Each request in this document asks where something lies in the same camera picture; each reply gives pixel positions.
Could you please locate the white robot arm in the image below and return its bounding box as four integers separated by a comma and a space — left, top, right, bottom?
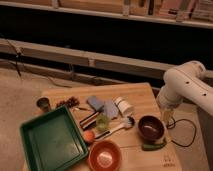
156, 61, 213, 124

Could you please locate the green plastic tray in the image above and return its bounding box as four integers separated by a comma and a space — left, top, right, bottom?
20, 106, 88, 171

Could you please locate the dark purple bowl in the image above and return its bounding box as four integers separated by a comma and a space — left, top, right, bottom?
138, 115, 165, 142

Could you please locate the wooden cutting board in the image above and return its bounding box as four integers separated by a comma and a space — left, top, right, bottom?
42, 83, 182, 171

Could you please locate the green cucumber toy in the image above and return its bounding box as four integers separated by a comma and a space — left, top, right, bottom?
142, 138, 167, 151

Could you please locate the white cylindrical container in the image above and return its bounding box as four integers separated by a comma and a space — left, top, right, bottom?
115, 97, 134, 116

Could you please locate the blue grey cloth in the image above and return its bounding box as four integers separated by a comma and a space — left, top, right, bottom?
104, 100, 119, 120

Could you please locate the small green cup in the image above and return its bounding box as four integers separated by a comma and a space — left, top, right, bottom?
96, 115, 109, 132

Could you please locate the blue sponge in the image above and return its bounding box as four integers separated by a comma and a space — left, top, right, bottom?
87, 96, 104, 111

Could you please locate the orange plastic bowl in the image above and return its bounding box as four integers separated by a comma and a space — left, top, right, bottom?
88, 140, 122, 171

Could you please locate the orange ball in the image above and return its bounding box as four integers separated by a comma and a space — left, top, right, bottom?
83, 130, 95, 144

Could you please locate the small metal spoon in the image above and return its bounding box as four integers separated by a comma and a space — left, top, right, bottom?
74, 107, 92, 111

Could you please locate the red grapes toy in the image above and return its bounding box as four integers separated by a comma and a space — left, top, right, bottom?
56, 97, 80, 108

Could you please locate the dark metal cup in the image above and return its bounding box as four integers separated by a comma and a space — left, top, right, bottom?
36, 97, 51, 113

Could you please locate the black power cable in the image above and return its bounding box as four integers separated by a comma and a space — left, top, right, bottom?
166, 116, 198, 149

